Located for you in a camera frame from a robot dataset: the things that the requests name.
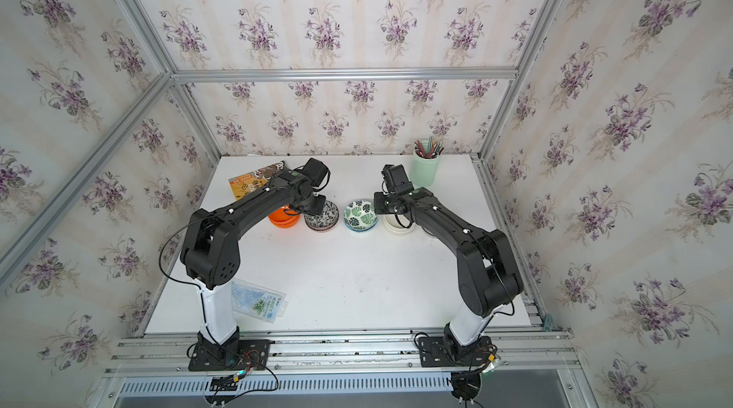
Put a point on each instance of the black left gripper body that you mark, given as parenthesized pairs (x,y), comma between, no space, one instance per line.
(315,208)

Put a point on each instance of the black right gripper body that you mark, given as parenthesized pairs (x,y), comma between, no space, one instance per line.
(384,202)

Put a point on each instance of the large cream bowl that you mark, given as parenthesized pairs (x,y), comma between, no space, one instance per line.
(397,224)

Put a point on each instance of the dark patterned bowl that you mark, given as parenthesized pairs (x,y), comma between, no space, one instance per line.
(327,219)

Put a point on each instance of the orange bowl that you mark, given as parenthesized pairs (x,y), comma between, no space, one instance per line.
(284,218)

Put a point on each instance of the green leaf bowl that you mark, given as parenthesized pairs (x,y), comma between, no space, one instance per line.
(359,215)

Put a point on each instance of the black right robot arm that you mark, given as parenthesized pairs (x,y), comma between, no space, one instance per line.
(488,278)

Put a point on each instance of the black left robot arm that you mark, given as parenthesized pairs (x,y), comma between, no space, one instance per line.
(210,251)

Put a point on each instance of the pale green pen cup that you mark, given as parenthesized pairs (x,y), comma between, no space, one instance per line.
(426,155)

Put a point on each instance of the orange illustrated booklet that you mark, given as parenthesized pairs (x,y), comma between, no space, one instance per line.
(245,184)

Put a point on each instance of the clear plastic packet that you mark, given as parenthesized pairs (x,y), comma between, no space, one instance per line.
(257,302)

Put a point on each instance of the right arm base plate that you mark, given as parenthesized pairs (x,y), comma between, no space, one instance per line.
(445,351)

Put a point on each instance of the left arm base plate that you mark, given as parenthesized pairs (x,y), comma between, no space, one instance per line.
(234,355)

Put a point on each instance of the aluminium rail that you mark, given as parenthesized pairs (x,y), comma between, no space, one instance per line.
(163,355)

